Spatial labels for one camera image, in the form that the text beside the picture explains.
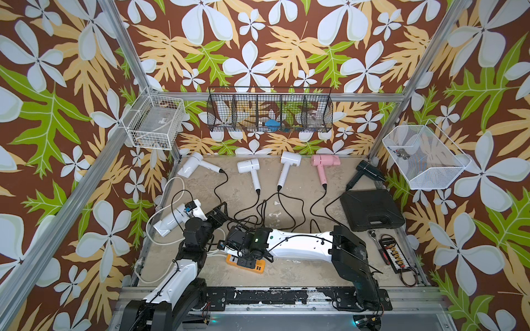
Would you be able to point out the black hair dryer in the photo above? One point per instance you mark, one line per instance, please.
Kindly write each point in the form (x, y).
(364, 168)

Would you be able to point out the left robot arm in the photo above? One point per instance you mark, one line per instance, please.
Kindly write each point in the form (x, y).
(181, 290)

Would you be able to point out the white mesh basket right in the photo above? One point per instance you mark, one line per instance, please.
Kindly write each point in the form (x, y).
(426, 156)

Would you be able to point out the white hair dryer far left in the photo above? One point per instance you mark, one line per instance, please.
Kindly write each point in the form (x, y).
(195, 161)

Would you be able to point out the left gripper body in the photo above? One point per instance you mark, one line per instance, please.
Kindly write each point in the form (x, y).
(215, 223)

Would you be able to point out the pink hair dryer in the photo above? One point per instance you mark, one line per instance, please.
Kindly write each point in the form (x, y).
(321, 161)

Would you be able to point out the white wire basket left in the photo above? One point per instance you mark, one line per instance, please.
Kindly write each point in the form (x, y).
(153, 121)

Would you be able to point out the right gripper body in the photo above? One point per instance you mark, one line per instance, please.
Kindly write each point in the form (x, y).
(246, 254)

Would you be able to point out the large white hair dryer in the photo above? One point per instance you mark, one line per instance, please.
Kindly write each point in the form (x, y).
(175, 218)

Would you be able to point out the black mounting rail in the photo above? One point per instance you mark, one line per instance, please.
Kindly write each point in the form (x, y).
(342, 297)

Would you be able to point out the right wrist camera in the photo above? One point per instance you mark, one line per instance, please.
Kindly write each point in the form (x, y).
(225, 246)

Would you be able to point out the orange power strip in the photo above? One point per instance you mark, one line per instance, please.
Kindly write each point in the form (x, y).
(255, 266)

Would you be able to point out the black wire basket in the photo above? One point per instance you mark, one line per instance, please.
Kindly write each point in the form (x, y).
(268, 109)

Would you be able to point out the black plastic tool case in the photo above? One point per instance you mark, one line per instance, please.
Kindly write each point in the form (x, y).
(371, 209)

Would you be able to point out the ratchet wrench tool set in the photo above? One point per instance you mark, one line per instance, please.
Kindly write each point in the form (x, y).
(393, 256)

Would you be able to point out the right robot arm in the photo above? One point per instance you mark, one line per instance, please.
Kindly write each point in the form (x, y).
(347, 253)

